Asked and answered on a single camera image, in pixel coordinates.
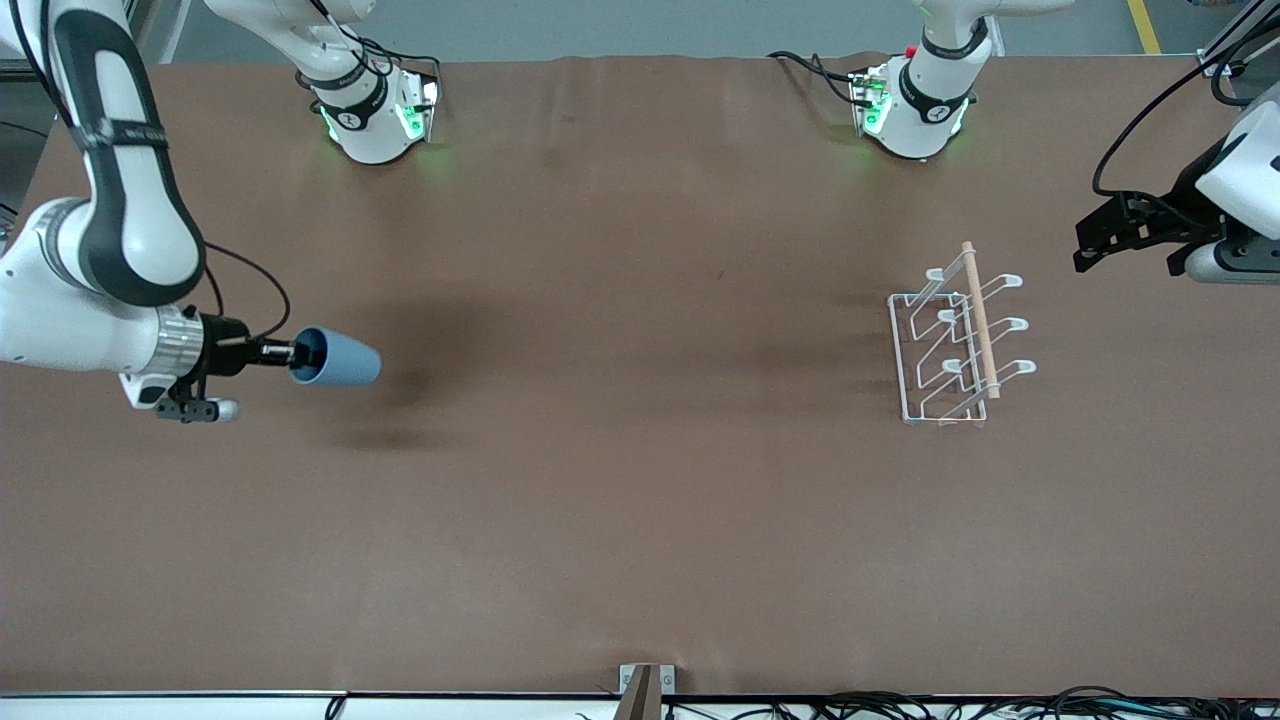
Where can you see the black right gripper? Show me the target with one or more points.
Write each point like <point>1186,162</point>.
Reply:
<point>226,340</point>

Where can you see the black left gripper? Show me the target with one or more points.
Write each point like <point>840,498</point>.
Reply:
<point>1178,216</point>

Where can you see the blue plastic cup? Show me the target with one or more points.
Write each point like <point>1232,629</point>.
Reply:
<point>340,360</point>

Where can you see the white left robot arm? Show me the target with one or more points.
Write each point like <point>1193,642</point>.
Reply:
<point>920,110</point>

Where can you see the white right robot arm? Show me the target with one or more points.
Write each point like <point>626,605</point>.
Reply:
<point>120,230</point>

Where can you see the brown table cover sheet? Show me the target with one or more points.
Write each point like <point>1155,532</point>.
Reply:
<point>600,500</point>

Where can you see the aluminium frame profile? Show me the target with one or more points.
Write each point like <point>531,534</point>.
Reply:
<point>1215,62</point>

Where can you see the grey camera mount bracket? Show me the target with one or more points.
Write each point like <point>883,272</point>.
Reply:
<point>647,680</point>

